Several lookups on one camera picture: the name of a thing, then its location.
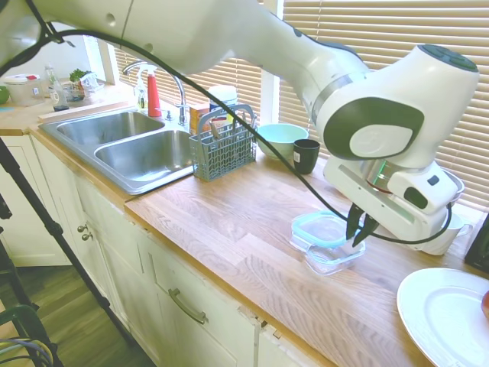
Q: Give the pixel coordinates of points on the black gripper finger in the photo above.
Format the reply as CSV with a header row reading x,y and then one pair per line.
x,y
353,221
366,229

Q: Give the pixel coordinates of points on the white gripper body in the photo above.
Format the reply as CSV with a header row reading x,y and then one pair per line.
x,y
382,214

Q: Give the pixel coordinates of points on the clear lid with teal rim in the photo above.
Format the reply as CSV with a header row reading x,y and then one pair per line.
x,y
317,229

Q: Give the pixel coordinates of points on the clear glass food container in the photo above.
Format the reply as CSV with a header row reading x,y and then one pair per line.
x,y
332,264

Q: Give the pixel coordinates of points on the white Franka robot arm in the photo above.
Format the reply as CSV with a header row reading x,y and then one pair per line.
x,y
229,34

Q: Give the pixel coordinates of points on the ribbed white mug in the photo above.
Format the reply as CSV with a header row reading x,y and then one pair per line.
x,y
460,229

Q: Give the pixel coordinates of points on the black cup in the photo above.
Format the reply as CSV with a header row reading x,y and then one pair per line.
x,y
307,153

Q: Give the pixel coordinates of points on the black appliance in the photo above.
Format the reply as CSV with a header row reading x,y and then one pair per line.
x,y
481,252

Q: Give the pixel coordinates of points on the teal bowl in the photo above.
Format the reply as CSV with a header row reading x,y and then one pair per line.
x,y
280,137

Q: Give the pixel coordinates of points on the large white plate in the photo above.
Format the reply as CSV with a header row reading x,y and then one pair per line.
x,y
451,325

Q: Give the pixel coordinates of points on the red apple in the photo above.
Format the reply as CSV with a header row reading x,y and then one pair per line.
x,y
486,304

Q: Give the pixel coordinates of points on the grey plastic cutlery basket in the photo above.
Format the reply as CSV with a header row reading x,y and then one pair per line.
x,y
221,156

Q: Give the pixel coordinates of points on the narrow beige window blind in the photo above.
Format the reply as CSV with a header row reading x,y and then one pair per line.
x,y
240,88

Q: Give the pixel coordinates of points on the white wipes canister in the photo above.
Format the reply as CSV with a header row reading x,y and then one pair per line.
x,y
223,95

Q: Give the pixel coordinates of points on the orange cardboard box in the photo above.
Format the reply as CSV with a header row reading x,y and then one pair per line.
x,y
198,116

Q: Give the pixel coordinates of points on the wide beige window blind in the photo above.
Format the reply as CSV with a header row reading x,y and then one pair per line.
x,y
382,23

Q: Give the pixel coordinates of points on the chrome faucet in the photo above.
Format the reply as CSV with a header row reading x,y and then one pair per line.
x,y
182,103

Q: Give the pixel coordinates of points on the small chrome sink fitting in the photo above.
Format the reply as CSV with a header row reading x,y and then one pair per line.
x,y
168,115

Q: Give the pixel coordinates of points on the stainless steel double sink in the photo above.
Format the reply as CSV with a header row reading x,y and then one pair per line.
x,y
145,160

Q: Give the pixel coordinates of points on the white kitchen cabinet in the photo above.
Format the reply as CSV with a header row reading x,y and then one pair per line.
x,y
126,267

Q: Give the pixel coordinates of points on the red spray bottle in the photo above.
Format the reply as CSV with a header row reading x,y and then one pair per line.
x,y
154,95

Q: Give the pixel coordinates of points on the clear soap bottle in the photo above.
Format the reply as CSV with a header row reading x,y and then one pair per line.
x,y
141,99

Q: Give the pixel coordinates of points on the round metal cabinet knob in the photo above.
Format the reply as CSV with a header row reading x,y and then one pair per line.
x,y
82,228
87,236

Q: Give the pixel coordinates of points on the light wooden strip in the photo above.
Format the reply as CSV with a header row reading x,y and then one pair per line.
x,y
84,111

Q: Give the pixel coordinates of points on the bag of green herbs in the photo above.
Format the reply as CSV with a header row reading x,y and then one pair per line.
x,y
82,82

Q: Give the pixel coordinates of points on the white plastic tub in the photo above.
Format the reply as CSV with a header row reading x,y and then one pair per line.
x,y
23,91

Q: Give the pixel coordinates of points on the green apple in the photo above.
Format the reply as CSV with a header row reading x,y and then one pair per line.
x,y
3,95

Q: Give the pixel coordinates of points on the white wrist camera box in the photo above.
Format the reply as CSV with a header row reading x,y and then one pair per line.
x,y
420,183

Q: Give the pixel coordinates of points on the white window post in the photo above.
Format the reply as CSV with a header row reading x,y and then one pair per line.
x,y
270,103

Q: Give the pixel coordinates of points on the black camera tripod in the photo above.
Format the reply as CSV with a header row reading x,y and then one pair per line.
x,y
53,229

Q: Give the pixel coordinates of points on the green metal frame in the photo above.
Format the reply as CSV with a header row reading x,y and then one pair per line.
x,y
26,317

